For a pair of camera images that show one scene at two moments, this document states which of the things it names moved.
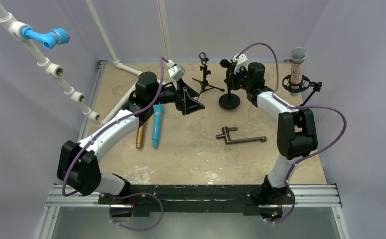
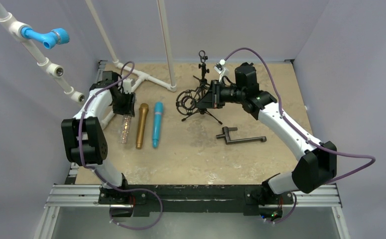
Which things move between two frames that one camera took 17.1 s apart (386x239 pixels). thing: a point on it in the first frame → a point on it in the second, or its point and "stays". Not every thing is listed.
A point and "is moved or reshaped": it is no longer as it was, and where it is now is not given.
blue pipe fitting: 49,39 stays
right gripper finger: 229,81 → 207,101
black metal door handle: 225,134 stays
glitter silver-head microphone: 298,54 is moved or reshaped
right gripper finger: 230,67 → 210,95
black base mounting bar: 194,199 stays
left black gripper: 184,99 → 128,109
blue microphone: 157,122 stays
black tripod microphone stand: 204,83 stays
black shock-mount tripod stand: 305,85 is moved or reshaped
